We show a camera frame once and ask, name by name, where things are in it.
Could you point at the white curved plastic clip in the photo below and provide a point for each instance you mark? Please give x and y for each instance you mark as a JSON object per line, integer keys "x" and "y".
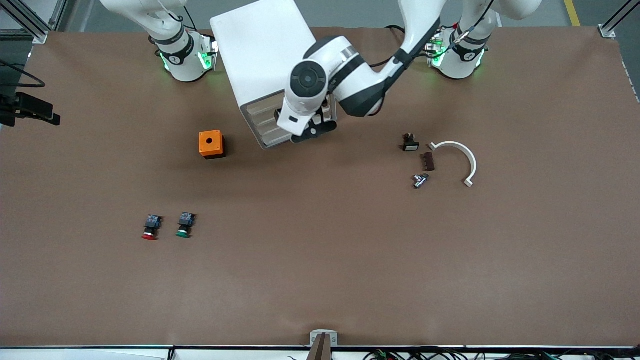
{"x": 470, "y": 157}

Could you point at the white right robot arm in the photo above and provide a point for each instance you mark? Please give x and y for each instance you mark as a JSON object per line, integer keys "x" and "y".
{"x": 182, "y": 62}

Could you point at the orange box with hole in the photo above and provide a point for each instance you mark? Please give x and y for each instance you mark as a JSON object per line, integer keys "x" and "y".
{"x": 211, "y": 144}

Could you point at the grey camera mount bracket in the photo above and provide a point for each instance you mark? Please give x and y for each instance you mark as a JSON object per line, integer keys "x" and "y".
{"x": 324, "y": 339}

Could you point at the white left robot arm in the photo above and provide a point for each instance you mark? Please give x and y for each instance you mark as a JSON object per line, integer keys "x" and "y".
{"x": 360, "y": 85}

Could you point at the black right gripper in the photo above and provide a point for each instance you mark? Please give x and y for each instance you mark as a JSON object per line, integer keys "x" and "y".
{"x": 15, "y": 108}

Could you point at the green push button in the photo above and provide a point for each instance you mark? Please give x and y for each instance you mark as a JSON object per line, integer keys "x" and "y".
{"x": 185, "y": 225}

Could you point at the brown terminal block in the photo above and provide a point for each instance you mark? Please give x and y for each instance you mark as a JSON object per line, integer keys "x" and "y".
{"x": 428, "y": 162}

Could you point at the aluminium frame post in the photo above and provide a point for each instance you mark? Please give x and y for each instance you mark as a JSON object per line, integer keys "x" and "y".
{"x": 35, "y": 20}
{"x": 612, "y": 22}

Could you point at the small silver connector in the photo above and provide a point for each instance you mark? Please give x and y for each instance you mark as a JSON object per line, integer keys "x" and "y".
{"x": 421, "y": 180}

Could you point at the brown table cover mat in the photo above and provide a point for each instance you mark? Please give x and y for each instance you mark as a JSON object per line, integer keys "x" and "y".
{"x": 320, "y": 260}

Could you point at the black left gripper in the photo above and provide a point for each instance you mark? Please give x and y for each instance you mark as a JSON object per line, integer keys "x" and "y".
{"x": 326, "y": 113}

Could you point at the black white rectangular switch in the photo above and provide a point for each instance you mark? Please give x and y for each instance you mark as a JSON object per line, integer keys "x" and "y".
{"x": 411, "y": 144}

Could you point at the red push button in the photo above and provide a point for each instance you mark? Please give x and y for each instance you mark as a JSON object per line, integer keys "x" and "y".
{"x": 151, "y": 227}

